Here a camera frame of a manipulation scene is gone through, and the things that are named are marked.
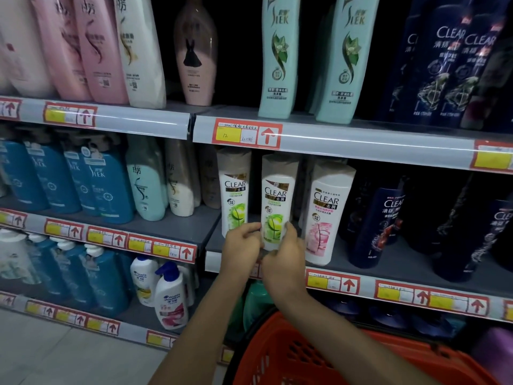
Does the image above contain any person's left hand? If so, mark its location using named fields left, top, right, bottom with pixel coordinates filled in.
left=221, top=222, right=263, bottom=280

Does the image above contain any person's right hand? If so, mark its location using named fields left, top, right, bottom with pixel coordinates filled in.
left=261, top=222, right=309, bottom=306

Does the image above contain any grey store shelf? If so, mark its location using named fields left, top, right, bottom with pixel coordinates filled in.
left=0, top=0, right=513, bottom=365

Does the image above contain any white pink-label shampoo bottle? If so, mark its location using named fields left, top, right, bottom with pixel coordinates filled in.
left=304, top=160, right=356, bottom=266

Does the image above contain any orange shopping basket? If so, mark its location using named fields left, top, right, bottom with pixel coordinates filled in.
left=222, top=310, right=502, bottom=385

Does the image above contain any person's right forearm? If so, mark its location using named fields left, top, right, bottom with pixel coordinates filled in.
left=276, top=288, right=441, bottom=385

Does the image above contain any person's left forearm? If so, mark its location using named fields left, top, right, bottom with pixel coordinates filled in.
left=148, top=272, right=251, bottom=385

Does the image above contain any navy round bottle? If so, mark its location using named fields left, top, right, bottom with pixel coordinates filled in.
left=410, top=312, right=457, bottom=340
left=368, top=304, right=409, bottom=329
left=324, top=296, right=363, bottom=317

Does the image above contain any beige bottle brown base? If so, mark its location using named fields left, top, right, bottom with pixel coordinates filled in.
left=198, top=144, right=222, bottom=210

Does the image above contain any white pump bottle blue cap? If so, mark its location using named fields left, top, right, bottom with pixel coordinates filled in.
left=130, top=255, right=160, bottom=308
left=154, top=261, right=190, bottom=332

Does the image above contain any beige bottle white base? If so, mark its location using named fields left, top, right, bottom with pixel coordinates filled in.
left=186, top=141, right=202, bottom=208
left=165, top=139, right=196, bottom=218

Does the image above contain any teal curvy bottle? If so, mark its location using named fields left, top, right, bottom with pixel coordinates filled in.
left=125, top=135, right=169, bottom=222

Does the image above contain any grey metal store shelving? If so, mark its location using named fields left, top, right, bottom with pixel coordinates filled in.
left=0, top=98, right=513, bottom=364

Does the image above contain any pink bottle black dress print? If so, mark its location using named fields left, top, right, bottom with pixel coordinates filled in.
left=174, top=0, right=219, bottom=107

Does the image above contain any white tall bottle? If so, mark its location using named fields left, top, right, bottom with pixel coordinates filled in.
left=113, top=0, right=167, bottom=110

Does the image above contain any purple pump bottle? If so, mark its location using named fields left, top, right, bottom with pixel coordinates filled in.
left=472, top=327, right=513, bottom=383

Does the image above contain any white pump bottle yellow label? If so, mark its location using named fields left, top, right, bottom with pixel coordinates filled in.
left=0, top=229, right=41, bottom=285

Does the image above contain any row of large navy bottles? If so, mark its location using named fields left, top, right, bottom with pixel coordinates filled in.
left=376, top=0, right=513, bottom=131

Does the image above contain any pale pink tall bottle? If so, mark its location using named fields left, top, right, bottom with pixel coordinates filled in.
left=0, top=0, right=55, bottom=99

